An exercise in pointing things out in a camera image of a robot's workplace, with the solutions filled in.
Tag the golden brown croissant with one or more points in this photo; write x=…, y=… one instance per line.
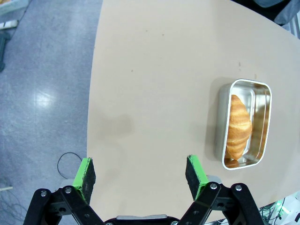
x=237, y=126

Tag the person in grey jacket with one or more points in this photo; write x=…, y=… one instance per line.
x=284, y=14

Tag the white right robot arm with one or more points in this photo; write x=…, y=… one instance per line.
x=290, y=207

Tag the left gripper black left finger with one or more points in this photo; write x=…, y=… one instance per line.
x=77, y=201

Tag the steel rectangular food container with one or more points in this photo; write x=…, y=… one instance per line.
x=260, y=112

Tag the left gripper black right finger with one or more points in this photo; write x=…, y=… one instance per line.
x=198, y=180

